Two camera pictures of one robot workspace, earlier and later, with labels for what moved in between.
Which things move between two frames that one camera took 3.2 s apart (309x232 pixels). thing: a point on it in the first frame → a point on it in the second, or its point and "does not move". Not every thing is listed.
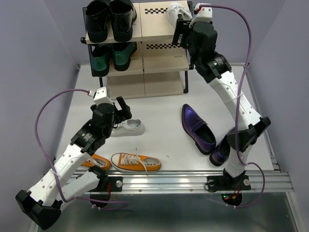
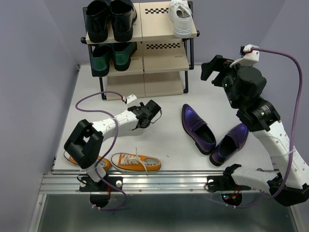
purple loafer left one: x=202 y=134 does not move
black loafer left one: x=96 y=13 does not move
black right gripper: x=182 y=28 → x=219 y=63
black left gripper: x=124 y=112 → x=141 y=104
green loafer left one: x=101 y=57 does not move
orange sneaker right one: x=129 y=162 does not move
